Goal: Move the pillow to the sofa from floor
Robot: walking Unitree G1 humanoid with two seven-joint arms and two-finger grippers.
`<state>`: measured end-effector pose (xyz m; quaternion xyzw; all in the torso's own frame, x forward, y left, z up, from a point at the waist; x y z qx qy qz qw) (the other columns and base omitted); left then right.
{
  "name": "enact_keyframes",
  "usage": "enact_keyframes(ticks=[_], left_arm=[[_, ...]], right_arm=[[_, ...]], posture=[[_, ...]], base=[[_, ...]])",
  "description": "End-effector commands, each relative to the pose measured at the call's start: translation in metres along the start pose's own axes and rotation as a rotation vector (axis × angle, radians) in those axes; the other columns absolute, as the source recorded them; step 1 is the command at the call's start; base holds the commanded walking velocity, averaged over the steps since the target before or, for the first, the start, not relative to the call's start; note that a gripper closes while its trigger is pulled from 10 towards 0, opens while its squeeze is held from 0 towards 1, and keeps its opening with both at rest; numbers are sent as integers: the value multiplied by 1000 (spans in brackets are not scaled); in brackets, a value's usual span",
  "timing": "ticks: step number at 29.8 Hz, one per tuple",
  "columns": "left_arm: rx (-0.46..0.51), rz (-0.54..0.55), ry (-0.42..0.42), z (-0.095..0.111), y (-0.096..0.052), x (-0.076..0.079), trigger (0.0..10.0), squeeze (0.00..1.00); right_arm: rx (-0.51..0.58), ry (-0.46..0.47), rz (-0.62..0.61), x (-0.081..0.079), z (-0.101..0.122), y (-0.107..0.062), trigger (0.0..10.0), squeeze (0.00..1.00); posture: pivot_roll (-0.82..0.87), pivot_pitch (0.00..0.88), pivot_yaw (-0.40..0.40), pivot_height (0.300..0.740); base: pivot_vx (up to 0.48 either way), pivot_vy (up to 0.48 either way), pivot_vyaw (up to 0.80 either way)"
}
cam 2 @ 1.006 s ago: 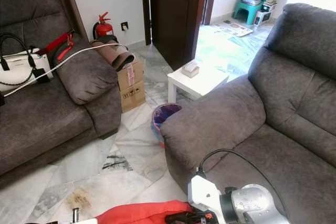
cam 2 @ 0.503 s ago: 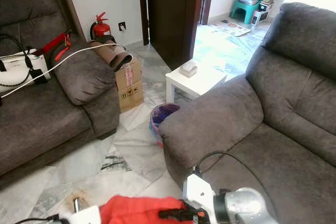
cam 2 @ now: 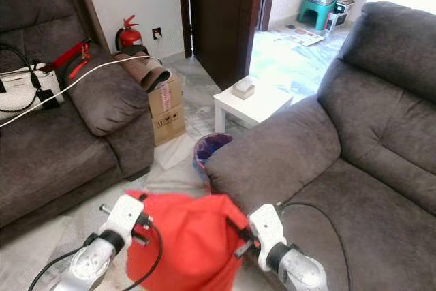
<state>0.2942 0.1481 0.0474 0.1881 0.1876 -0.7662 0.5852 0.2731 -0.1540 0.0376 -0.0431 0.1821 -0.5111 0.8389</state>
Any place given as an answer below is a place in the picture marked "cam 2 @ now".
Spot red pillow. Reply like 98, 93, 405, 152
125, 191, 249, 291

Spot grey two-seat sofa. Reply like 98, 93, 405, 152
204, 1, 436, 291

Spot printed floor mat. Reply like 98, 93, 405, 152
276, 25, 324, 46

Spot wastebasket with purple liner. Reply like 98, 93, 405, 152
193, 133, 235, 189

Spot brown cardboard box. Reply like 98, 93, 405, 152
149, 74, 186, 146

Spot white side table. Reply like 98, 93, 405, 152
213, 80, 294, 134

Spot beige tissue box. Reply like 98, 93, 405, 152
232, 77, 256, 99

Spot brown rolled cushion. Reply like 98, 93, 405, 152
113, 46, 171, 92

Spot red fire extinguisher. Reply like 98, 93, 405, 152
116, 15, 142, 51

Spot dark wooden door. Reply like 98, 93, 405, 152
177, 0, 277, 91

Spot green plastic stool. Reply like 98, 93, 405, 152
297, 0, 336, 31

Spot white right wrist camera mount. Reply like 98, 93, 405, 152
247, 204, 287, 264

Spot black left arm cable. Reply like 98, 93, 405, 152
29, 223, 164, 291

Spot white charging cable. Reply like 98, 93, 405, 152
0, 56, 152, 127

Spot white handbag black handles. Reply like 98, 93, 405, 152
0, 44, 65, 114

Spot red bag strap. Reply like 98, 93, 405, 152
44, 41, 95, 79

